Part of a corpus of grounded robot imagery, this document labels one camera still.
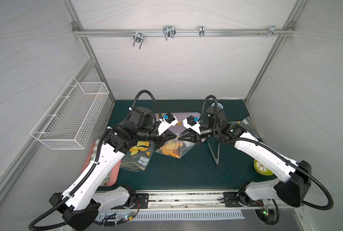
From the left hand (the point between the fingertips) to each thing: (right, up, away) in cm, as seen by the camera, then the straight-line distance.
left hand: (174, 135), depth 62 cm
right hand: (+2, 0, +4) cm, 4 cm away
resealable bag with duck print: (-23, -18, +24) cm, 38 cm away
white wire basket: (-51, +6, +7) cm, 52 cm away
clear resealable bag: (+53, +2, +40) cm, 66 cm away
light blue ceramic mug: (+35, +16, +49) cm, 62 cm away
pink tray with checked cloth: (-36, -28, +19) cm, 49 cm away
